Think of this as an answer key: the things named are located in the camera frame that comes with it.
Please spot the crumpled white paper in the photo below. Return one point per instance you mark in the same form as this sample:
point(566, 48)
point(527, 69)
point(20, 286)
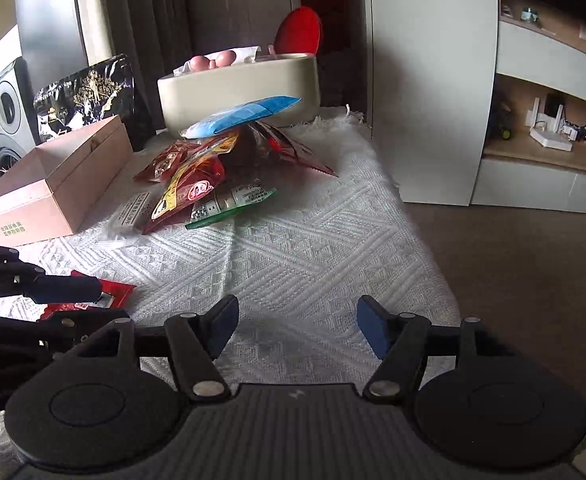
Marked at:
point(248, 52)

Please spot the black snack bag gold tree print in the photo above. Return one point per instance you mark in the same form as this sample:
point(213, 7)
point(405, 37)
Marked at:
point(88, 90)

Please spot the pink cardboard box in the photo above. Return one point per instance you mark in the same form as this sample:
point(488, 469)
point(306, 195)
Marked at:
point(48, 195)

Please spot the dark grey panel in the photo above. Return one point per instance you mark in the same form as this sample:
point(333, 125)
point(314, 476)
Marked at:
point(48, 10)

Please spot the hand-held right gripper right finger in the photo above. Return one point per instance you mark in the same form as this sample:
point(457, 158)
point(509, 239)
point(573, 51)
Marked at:
point(375, 327)

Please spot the long red snack packet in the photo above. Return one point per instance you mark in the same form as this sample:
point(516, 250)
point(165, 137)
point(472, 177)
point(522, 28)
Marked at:
point(288, 147)

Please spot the grey curtain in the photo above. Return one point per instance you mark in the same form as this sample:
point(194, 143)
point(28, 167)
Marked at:
point(153, 5)

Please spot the white power strip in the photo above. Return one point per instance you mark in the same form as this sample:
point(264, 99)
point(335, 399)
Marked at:
point(578, 132)

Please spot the beige tape roll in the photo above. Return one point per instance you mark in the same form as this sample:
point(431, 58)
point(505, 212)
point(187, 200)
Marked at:
point(233, 90)

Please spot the small red snack packet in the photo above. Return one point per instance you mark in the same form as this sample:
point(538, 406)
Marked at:
point(118, 292)

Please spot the white woven tablecloth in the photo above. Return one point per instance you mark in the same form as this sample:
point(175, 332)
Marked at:
point(298, 250)

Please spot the red round plastic object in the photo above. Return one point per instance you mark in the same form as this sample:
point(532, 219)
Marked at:
point(300, 30)

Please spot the dark red snack packet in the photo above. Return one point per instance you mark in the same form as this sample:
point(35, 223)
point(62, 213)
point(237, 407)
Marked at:
point(168, 160)

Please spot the grey washing machine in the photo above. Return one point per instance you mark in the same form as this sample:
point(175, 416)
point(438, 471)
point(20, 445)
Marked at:
point(3, 105)

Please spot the small grey item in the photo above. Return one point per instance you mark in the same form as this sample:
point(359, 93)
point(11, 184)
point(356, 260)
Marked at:
point(529, 14)

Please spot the green and white snack packet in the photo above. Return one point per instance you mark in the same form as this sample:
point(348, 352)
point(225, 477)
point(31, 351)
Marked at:
point(238, 200)

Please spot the pink rounded item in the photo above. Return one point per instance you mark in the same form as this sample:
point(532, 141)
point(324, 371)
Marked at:
point(208, 61)

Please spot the orange snack packet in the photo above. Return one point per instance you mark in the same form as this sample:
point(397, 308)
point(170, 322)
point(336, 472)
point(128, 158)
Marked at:
point(218, 142)

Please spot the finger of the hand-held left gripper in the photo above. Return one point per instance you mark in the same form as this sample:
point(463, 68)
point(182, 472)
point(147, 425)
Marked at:
point(68, 289)
point(55, 328)

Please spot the blue snack packet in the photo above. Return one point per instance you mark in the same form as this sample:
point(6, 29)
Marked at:
point(243, 115)

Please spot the white and wood shelf unit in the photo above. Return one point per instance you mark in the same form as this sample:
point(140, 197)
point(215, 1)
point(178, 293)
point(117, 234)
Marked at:
point(533, 180)

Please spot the tall white cabinet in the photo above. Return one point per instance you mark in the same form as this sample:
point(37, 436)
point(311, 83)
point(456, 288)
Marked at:
point(423, 85)

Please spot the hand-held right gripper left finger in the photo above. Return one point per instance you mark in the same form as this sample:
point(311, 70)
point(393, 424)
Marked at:
point(223, 325)

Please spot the white router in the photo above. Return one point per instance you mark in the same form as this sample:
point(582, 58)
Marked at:
point(548, 137)

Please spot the red and yellow snack packet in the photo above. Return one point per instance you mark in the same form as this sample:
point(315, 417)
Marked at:
point(188, 190)

